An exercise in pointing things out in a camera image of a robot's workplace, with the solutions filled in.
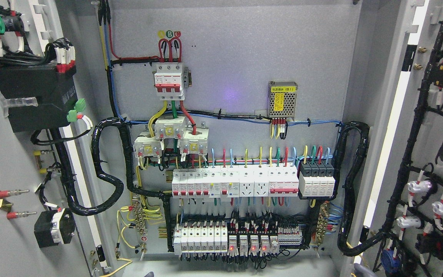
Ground grey cabinet door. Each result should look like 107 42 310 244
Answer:
0 0 112 277
337 0 443 277

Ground white current transformers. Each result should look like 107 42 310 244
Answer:
133 116 209 158

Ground perforated metal power supply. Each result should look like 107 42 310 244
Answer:
267 81 298 118

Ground white red main breaker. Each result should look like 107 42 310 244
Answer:
154 62 192 101

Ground white lower breaker row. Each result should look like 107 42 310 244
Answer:
173 222 228 256

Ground black white surge protector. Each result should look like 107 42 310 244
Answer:
298 162 335 200

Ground relay and terminal row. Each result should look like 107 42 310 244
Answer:
225 219 303 261

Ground black meter rear housing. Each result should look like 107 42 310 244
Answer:
0 63 78 133

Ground yellow terminal connector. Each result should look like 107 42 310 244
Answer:
33 149 60 175

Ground red terminal connector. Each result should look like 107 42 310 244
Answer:
0 189 37 220

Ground white din rail socket breakers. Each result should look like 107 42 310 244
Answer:
171 164 299 201

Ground black cable harness left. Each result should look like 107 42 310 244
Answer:
68 118 174 252

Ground black cable harness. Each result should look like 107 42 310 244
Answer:
68 118 174 252
337 122 391 257

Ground black cable harness right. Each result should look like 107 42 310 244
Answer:
337 122 391 257

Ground white rotary selector switch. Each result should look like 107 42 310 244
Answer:
34 209 76 248

